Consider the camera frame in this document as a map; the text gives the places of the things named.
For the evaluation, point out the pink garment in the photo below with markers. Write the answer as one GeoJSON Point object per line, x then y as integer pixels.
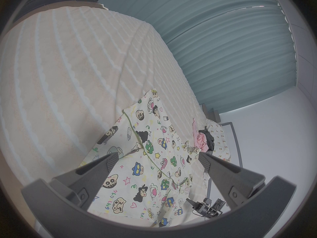
{"type": "Point", "coordinates": [199, 139]}

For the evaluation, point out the black garment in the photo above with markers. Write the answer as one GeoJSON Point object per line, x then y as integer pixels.
{"type": "Point", "coordinates": [210, 139]}

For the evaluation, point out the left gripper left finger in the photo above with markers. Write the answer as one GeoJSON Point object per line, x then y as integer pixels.
{"type": "Point", "coordinates": [94, 172]}

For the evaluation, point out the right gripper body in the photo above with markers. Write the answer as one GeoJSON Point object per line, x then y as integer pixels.
{"type": "Point", "coordinates": [201, 207]}

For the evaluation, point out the white printed pillow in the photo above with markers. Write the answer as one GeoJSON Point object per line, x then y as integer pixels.
{"type": "Point", "coordinates": [221, 140]}

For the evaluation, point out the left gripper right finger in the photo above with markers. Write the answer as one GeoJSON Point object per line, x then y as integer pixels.
{"type": "Point", "coordinates": [223, 175]}

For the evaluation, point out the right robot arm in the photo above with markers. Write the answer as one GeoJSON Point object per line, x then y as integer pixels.
{"type": "Point", "coordinates": [218, 207]}

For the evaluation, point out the white printed pyjama top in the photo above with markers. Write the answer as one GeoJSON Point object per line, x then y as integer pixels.
{"type": "Point", "coordinates": [148, 157]}

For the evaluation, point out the grey bedside table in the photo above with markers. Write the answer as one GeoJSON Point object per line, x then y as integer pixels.
{"type": "Point", "coordinates": [211, 113]}

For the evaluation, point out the bed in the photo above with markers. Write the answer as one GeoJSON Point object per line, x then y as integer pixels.
{"type": "Point", "coordinates": [62, 71]}

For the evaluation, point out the blue-green curtain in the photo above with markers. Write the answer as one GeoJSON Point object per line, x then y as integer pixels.
{"type": "Point", "coordinates": [223, 46]}

